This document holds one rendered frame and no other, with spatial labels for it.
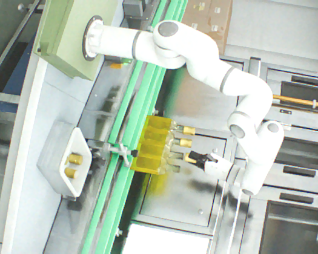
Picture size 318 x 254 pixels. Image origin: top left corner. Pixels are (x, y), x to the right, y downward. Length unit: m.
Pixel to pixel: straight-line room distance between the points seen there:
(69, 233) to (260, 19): 5.68
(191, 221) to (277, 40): 5.05
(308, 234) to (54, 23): 1.25
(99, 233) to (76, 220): 0.09
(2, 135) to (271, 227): 1.32
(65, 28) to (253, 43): 5.30
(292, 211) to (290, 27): 5.19
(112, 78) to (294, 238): 0.97
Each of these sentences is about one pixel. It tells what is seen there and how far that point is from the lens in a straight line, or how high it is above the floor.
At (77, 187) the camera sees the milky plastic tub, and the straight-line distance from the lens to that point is 1.48.
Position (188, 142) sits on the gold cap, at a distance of 1.62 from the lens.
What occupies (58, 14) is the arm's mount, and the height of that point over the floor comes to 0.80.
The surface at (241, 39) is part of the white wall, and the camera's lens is 6.37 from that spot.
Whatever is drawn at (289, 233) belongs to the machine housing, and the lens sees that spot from 1.71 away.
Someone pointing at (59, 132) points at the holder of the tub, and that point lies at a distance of 1.35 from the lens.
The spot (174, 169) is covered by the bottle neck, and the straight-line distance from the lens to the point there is 1.57.
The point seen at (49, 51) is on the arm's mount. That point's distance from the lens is 1.17.
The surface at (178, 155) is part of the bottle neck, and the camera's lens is 1.60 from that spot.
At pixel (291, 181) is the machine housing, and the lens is 1.77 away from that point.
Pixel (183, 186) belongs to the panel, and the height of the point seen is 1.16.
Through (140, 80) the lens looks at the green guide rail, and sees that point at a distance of 1.66.
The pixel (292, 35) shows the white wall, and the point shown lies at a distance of 6.58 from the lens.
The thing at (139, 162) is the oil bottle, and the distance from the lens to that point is 1.58.
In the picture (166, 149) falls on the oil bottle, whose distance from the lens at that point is 1.60.
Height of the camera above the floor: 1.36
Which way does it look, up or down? 12 degrees down
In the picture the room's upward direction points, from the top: 100 degrees clockwise
